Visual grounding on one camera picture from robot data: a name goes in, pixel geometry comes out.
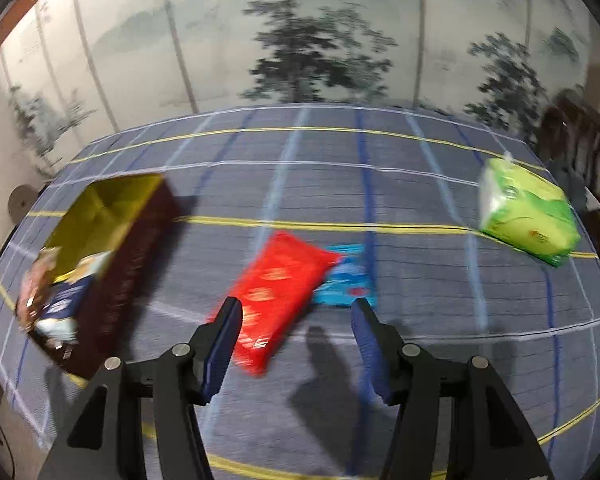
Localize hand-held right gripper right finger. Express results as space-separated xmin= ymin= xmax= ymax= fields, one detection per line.
xmin=350 ymin=297 xmax=553 ymax=480

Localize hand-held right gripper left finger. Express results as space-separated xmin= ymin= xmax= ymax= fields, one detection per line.
xmin=39 ymin=296 xmax=244 ymax=480

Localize light blue snack packet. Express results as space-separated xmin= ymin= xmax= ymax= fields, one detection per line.
xmin=310 ymin=244 xmax=378 ymax=308

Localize red snack packet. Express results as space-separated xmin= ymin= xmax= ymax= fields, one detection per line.
xmin=206 ymin=230 xmax=343 ymax=377

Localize gold and maroon box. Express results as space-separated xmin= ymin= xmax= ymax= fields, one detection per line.
xmin=15 ymin=172 xmax=181 ymax=381

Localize blue cracker packet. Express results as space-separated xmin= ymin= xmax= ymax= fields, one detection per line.
xmin=32 ymin=252 xmax=113 ymax=346

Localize clear snack bag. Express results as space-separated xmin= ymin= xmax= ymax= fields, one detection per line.
xmin=17 ymin=247 xmax=63 ymax=331

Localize grey plaid tablecloth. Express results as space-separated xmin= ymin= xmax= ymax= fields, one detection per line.
xmin=0 ymin=102 xmax=600 ymax=480

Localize green tissue pack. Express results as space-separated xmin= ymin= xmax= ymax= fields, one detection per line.
xmin=477 ymin=157 xmax=581 ymax=267

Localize round grey disc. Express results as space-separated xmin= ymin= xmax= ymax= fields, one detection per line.
xmin=7 ymin=185 xmax=38 ymax=223

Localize row of dark wooden chairs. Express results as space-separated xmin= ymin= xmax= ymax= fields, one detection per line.
xmin=537 ymin=87 xmax=600 ymax=281

